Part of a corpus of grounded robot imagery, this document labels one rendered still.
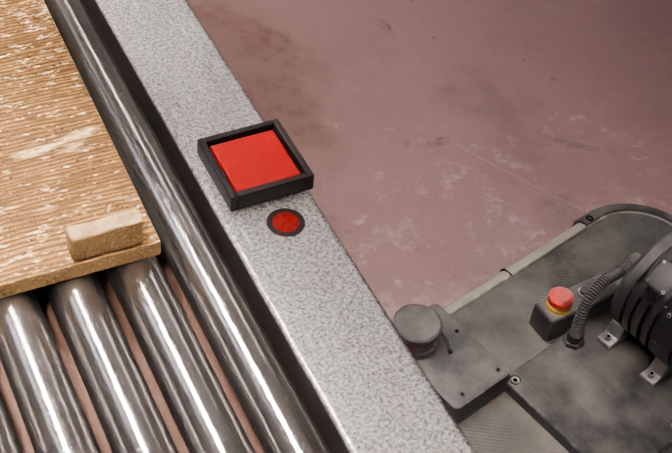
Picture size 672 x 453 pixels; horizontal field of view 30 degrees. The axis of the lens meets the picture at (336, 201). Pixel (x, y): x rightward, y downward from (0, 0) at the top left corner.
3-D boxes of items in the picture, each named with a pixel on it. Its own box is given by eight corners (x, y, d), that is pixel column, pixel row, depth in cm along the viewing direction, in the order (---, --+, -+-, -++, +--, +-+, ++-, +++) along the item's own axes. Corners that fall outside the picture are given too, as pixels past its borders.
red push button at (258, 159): (272, 139, 110) (272, 128, 109) (300, 185, 107) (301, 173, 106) (208, 156, 108) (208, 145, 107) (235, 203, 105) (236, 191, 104)
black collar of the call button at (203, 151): (276, 131, 111) (277, 117, 110) (313, 188, 107) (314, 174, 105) (196, 153, 108) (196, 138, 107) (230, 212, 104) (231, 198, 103)
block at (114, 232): (138, 229, 99) (137, 204, 97) (146, 245, 98) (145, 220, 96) (65, 248, 97) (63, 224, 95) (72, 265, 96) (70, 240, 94)
